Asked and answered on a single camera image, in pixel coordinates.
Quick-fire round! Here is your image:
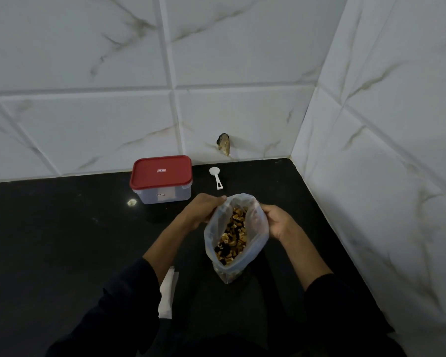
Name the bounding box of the mixed nuts and dried fruit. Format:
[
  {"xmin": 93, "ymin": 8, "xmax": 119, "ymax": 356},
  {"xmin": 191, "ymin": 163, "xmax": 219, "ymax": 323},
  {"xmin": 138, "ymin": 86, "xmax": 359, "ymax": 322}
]
[{"xmin": 214, "ymin": 207, "xmax": 249, "ymax": 266}]

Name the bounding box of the white paper sheet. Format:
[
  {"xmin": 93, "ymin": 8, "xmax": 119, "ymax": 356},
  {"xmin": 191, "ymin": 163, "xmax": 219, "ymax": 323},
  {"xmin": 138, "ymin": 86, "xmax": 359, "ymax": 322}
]
[{"xmin": 158, "ymin": 266, "xmax": 180, "ymax": 319}]

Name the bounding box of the white plastic measuring spoon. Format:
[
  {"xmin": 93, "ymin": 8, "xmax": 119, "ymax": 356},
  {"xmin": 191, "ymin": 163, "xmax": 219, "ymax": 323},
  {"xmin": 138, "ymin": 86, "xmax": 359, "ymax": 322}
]
[{"xmin": 209, "ymin": 167, "xmax": 224, "ymax": 191}]

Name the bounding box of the clear plastic bag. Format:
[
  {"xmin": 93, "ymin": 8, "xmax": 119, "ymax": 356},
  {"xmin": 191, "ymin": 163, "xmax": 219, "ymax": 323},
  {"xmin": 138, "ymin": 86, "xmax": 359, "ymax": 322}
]
[{"xmin": 203, "ymin": 193, "xmax": 270, "ymax": 285}]

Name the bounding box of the person's left hand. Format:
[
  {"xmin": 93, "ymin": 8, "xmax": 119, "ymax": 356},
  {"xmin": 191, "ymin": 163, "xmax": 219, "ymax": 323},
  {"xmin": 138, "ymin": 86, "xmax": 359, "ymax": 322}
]
[{"xmin": 183, "ymin": 193, "xmax": 227, "ymax": 231}]

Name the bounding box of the clear container with red lid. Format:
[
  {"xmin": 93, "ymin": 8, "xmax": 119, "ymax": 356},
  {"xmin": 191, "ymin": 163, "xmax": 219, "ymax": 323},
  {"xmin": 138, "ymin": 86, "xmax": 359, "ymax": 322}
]
[{"xmin": 130, "ymin": 155, "xmax": 193, "ymax": 205}]

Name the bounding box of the person's right forearm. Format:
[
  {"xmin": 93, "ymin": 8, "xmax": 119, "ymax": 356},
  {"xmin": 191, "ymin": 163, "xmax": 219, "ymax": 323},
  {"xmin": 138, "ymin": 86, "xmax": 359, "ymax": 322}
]
[{"xmin": 280, "ymin": 225, "xmax": 407, "ymax": 357}]

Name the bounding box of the person's right hand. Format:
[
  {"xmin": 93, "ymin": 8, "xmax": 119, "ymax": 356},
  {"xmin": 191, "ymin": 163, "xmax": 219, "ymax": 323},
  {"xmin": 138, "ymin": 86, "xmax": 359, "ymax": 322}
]
[{"xmin": 260, "ymin": 204, "xmax": 297, "ymax": 243}]

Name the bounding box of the person's left forearm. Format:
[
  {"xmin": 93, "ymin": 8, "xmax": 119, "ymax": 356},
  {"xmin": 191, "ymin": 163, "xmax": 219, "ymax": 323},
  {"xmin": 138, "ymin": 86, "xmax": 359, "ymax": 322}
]
[{"xmin": 46, "ymin": 216, "xmax": 199, "ymax": 357}]

